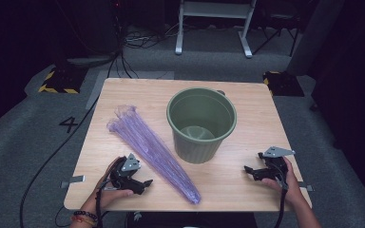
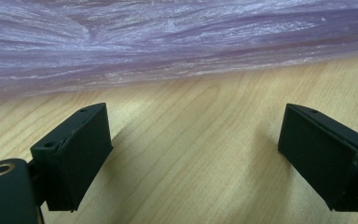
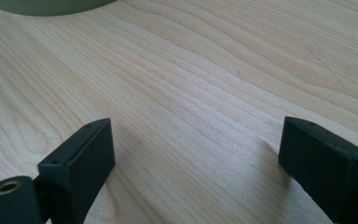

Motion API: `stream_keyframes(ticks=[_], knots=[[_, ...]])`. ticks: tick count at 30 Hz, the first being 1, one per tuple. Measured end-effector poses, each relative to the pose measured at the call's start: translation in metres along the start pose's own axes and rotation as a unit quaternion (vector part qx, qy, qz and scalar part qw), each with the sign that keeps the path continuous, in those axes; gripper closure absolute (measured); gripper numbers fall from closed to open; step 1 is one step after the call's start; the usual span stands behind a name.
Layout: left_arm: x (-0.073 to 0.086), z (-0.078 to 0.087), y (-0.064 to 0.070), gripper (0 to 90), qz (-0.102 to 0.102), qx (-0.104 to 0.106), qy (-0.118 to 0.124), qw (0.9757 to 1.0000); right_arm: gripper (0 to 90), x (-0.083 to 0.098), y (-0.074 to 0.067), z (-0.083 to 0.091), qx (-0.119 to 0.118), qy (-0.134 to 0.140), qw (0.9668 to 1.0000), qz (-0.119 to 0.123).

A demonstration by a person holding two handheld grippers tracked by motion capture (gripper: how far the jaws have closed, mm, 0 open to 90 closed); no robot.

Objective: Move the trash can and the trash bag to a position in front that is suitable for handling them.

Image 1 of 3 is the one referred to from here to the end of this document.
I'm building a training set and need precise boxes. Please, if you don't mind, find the white metal stand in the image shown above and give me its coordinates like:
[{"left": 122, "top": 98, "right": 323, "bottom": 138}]
[{"left": 174, "top": 0, "right": 258, "bottom": 59}]

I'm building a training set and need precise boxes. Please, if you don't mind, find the black bead bracelet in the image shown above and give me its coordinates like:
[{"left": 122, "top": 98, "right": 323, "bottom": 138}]
[{"left": 73, "top": 210, "right": 99, "bottom": 221}]

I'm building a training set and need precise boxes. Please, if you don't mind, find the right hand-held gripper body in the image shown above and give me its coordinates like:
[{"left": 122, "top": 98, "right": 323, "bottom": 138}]
[{"left": 258, "top": 145, "right": 297, "bottom": 190}]

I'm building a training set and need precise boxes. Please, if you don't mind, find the person's left hand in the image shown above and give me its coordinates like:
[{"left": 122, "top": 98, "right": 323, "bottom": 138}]
[{"left": 82, "top": 156, "right": 134, "bottom": 216}]

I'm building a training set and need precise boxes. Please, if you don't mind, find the grey metal table bracket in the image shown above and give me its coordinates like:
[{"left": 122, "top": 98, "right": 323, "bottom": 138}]
[
  {"left": 60, "top": 175, "right": 86, "bottom": 189},
  {"left": 298, "top": 181, "right": 315, "bottom": 193}
]

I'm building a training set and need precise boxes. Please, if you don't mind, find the green plastic bucket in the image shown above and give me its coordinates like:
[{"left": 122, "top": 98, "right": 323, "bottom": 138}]
[{"left": 165, "top": 87, "right": 238, "bottom": 164}]

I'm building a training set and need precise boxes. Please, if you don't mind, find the left hand-held gripper cable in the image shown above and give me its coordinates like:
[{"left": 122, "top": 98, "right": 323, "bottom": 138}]
[{"left": 94, "top": 179, "right": 112, "bottom": 228}]

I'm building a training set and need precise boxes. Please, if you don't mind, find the black yellow striped base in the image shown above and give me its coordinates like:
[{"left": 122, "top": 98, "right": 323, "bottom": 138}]
[
  {"left": 37, "top": 66, "right": 88, "bottom": 95},
  {"left": 262, "top": 70, "right": 305, "bottom": 98}
]

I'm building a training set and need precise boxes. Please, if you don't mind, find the purple plastic bag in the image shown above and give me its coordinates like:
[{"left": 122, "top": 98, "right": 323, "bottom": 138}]
[{"left": 106, "top": 104, "right": 202, "bottom": 205}]

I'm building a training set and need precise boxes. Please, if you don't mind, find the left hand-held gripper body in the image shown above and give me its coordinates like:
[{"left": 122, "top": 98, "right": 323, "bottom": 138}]
[{"left": 108, "top": 153, "right": 142, "bottom": 190}]

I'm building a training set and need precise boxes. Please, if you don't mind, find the dark equipment stand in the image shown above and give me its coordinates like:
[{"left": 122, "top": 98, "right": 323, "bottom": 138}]
[{"left": 53, "top": 0, "right": 127, "bottom": 69}]

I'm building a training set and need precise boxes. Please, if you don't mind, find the black folding stand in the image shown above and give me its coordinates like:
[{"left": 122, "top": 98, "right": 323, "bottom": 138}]
[{"left": 251, "top": 6, "right": 301, "bottom": 58}]

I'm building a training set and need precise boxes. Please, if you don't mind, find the right hand-held gripper cable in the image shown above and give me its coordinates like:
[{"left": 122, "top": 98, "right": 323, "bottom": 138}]
[{"left": 274, "top": 164, "right": 290, "bottom": 228}]

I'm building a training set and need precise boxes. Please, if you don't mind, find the grey post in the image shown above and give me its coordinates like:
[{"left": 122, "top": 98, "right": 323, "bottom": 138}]
[{"left": 286, "top": 0, "right": 346, "bottom": 77}]

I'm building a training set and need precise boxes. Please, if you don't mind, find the long black floor cable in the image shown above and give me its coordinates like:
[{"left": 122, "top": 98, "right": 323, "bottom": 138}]
[{"left": 19, "top": 98, "right": 101, "bottom": 228}]

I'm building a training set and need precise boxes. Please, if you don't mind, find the person's right hand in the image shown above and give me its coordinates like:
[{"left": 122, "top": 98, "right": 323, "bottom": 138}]
[{"left": 260, "top": 157, "right": 308, "bottom": 210}]

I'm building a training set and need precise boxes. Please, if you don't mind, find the hand-held gripper cable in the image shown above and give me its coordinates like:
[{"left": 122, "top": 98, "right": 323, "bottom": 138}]
[
  {"left": 94, "top": 179, "right": 112, "bottom": 228},
  {"left": 274, "top": 164, "right": 290, "bottom": 228}
]

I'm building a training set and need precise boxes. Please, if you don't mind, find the tangle of floor cables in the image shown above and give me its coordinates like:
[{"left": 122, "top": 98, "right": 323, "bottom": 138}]
[{"left": 120, "top": 22, "right": 180, "bottom": 50}]

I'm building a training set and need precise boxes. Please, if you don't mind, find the orange string bracelet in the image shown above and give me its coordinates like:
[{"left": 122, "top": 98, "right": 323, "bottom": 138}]
[{"left": 70, "top": 216, "right": 96, "bottom": 226}]

